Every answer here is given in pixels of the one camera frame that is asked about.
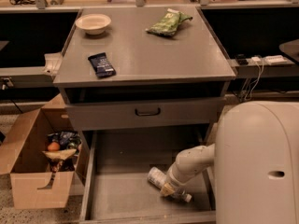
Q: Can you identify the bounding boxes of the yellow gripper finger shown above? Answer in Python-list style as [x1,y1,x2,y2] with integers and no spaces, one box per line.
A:
[160,182,175,197]

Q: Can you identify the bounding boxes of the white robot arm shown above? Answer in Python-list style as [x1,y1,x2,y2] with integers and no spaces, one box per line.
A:
[161,101,299,224]

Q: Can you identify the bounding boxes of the open grey bottom drawer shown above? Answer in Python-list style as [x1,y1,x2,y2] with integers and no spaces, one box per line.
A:
[79,125,216,224]

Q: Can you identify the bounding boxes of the grey drawer cabinet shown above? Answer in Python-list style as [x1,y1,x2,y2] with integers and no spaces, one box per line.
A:
[54,7,235,142]

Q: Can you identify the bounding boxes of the dark snack bags in box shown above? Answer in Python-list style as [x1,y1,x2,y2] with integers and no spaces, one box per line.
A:
[47,131,81,150]

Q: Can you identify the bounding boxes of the orange fruit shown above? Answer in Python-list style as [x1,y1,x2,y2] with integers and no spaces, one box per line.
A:
[48,142,60,151]

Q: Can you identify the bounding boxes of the brown cardboard box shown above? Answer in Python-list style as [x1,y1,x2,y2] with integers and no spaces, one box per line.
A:
[0,95,89,209]

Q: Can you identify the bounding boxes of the dark blue snack packet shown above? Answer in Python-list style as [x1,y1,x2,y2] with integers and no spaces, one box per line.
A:
[88,52,116,78]

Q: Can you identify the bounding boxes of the black power adapter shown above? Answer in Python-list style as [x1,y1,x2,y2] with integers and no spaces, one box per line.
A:
[235,54,249,65]

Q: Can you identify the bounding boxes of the white power adapter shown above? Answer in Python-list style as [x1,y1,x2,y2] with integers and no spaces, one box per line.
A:
[251,56,262,63]

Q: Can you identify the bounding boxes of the green chip bag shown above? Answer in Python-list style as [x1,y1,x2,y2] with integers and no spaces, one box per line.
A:
[146,8,192,36]

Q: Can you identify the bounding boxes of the white power strip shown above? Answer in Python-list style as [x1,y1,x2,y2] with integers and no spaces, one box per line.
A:
[264,55,287,65]

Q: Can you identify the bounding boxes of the white ceramic bowl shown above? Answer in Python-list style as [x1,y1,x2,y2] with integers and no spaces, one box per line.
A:
[75,14,111,35]

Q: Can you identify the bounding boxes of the closed grey drawer black handle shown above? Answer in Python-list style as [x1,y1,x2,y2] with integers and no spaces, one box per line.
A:
[66,97,225,131]

